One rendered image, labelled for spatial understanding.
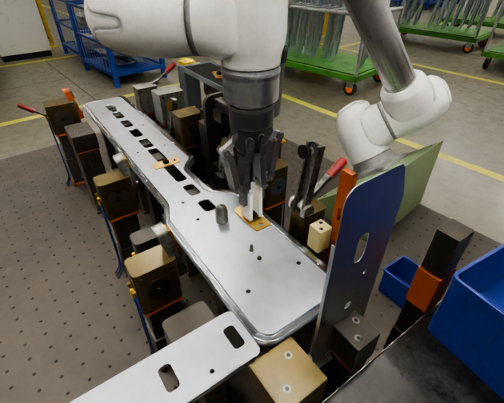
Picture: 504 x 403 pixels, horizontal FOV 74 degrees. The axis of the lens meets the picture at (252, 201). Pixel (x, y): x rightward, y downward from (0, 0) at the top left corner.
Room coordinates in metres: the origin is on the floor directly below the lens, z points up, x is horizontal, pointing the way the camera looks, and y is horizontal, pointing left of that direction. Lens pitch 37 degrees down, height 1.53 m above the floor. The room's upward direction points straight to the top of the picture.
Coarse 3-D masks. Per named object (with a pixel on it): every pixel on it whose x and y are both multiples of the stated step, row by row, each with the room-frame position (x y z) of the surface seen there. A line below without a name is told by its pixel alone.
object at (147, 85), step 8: (136, 88) 1.45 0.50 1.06; (144, 88) 1.46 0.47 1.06; (152, 88) 1.48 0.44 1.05; (136, 96) 1.47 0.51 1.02; (144, 96) 1.45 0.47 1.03; (136, 104) 1.49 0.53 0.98; (144, 104) 1.45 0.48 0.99; (152, 104) 1.47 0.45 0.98; (144, 112) 1.44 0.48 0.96; (152, 112) 1.47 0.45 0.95
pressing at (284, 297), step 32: (128, 128) 1.18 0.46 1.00; (160, 128) 1.17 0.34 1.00; (128, 160) 0.94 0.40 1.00; (192, 160) 0.93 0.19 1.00; (160, 192) 0.76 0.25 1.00; (224, 192) 0.75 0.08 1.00; (192, 224) 0.62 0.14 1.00; (192, 256) 0.52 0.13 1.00; (224, 256) 0.52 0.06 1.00; (256, 256) 0.52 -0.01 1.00; (288, 256) 0.52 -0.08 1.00; (224, 288) 0.43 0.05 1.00; (256, 288) 0.43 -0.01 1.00; (288, 288) 0.43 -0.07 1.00; (320, 288) 0.43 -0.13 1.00; (256, 320) 0.36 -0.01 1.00; (288, 320) 0.36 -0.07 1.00
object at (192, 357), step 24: (192, 336) 0.33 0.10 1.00; (216, 336) 0.33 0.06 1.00; (144, 360) 0.28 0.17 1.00; (168, 360) 0.28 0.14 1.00; (192, 360) 0.28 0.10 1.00; (216, 360) 0.28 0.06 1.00; (240, 360) 0.28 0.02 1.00; (120, 384) 0.25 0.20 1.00; (144, 384) 0.25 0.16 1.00; (192, 384) 0.25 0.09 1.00; (216, 384) 0.25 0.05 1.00
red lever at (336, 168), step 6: (336, 162) 0.68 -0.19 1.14; (342, 162) 0.67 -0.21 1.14; (330, 168) 0.67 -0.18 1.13; (336, 168) 0.66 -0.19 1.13; (330, 174) 0.65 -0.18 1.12; (336, 174) 0.66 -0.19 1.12; (324, 180) 0.65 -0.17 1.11; (318, 186) 0.64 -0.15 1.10; (324, 186) 0.64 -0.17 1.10; (318, 192) 0.63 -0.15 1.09; (312, 198) 0.62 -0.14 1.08; (300, 204) 0.61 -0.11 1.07
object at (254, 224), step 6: (234, 210) 0.56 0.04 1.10; (240, 210) 0.55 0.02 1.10; (240, 216) 0.54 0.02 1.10; (246, 222) 0.52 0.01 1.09; (252, 222) 0.52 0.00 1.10; (258, 222) 0.52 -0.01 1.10; (264, 222) 0.52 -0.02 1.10; (252, 228) 0.50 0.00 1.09; (258, 228) 0.50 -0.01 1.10; (264, 228) 0.50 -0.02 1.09
